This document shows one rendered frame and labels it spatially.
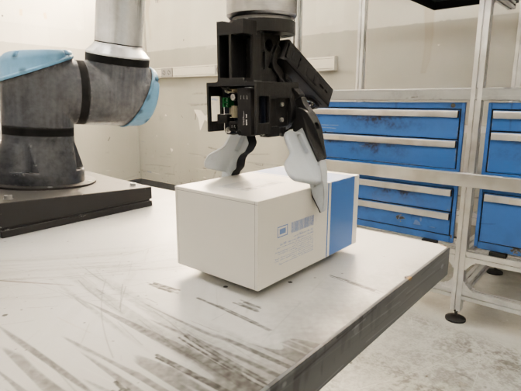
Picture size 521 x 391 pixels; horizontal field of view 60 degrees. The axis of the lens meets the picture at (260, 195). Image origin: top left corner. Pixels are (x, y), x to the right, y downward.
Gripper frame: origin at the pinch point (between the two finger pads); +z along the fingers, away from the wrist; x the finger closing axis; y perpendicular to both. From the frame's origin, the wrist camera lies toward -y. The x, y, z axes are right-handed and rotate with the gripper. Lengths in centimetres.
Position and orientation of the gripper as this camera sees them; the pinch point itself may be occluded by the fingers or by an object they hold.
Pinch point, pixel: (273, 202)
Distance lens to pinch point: 53.6
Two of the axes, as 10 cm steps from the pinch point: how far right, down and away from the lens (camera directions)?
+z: 0.0, 9.8, 2.2
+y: -6.4, 1.7, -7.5
